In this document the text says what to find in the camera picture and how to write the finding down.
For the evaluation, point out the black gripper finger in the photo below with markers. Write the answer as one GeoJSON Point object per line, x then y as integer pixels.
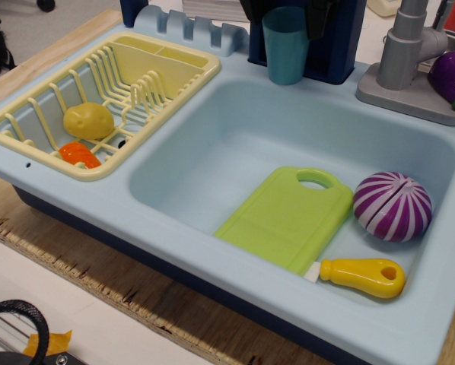
{"type": "Point", "coordinates": [316, 15]}
{"type": "Point", "coordinates": [254, 9]}

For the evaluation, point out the teal plastic cup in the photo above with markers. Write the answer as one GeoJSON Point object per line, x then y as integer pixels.
{"type": "Point", "coordinates": [286, 44]}

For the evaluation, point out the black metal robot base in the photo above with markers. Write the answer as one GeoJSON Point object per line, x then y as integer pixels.
{"type": "Point", "coordinates": [11, 358]}

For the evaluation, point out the light blue toy sink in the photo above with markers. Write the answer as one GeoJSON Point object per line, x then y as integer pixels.
{"type": "Point", "coordinates": [170, 195]}

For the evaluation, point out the yellow dish drying rack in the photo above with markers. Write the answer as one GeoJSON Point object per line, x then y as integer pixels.
{"type": "Point", "coordinates": [141, 80]}

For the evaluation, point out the cream object at top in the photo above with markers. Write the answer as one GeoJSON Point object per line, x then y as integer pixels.
{"type": "Point", "coordinates": [384, 8]}

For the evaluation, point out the grey toy faucet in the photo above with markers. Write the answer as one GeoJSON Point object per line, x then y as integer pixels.
{"type": "Point", "coordinates": [395, 83]}

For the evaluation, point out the purple toy eggplant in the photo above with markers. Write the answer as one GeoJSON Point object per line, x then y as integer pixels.
{"type": "Point", "coordinates": [442, 76]}

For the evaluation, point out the yellow toy potato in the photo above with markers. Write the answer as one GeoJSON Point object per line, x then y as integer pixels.
{"type": "Point", "coordinates": [88, 121]}

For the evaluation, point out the green toy cutting board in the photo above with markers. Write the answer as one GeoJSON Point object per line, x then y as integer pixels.
{"type": "Point", "coordinates": [290, 218]}

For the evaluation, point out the black chair caster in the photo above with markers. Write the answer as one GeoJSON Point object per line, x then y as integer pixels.
{"type": "Point", "coordinates": [46, 5]}

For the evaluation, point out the purple striped toy onion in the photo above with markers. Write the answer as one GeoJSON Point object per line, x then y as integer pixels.
{"type": "Point", "coordinates": [392, 207]}

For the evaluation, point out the orange toy carrot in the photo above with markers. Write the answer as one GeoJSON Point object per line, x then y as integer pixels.
{"type": "Point", "coordinates": [77, 153]}

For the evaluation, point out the orange tape piece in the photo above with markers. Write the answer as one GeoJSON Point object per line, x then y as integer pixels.
{"type": "Point", "coordinates": [58, 343]}

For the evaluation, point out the yellow handled toy knife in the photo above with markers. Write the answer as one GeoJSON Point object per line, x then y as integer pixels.
{"type": "Point", "coordinates": [381, 278]}

